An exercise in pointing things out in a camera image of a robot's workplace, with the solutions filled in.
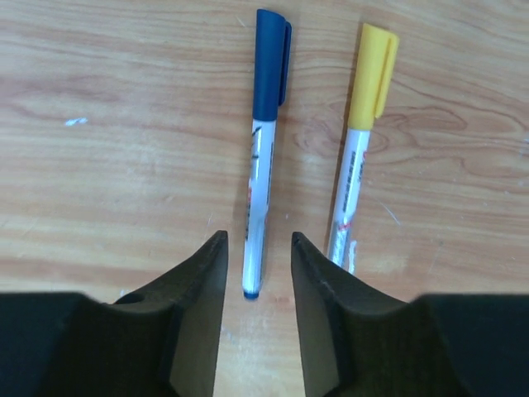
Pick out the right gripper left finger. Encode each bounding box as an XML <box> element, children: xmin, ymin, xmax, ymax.
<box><xmin>1</xmin><ymin>231</ymin><xmax>228</xmax><ymax>396</ymax></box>

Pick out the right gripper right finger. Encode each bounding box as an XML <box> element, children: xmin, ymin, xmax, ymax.
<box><xmin>291</xmin><ymin>232</ymin><xmax>528</xmax><ymax>396</ymax></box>

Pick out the white pen yellow end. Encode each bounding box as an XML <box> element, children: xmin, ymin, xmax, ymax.
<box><xmin>327</xmin><ymin>128</ymin><xmax>370</xmax><ymax>274</ymax></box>

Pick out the white marker blue tip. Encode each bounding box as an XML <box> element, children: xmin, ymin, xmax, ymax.
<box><xmin>241</xmin><ymin>119</ymin><xmax>276</xmax><ymax>300</ymax></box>

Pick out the dark blue pen cap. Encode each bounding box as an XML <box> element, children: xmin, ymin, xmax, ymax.
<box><xmin>252</xmin><ymin>9</ymin><xmax>293</xmax><ymax>122</ymax></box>

